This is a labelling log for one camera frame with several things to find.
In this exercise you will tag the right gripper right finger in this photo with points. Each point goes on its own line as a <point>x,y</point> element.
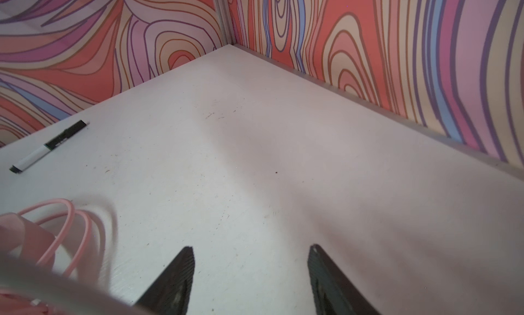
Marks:
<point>333,292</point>

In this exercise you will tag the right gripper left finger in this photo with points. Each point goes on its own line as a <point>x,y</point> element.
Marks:
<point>170,292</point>

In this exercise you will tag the pink headphones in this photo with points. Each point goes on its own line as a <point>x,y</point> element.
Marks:
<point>29,242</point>

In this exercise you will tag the black marker on table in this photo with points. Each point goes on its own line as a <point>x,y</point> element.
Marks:
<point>46,148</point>

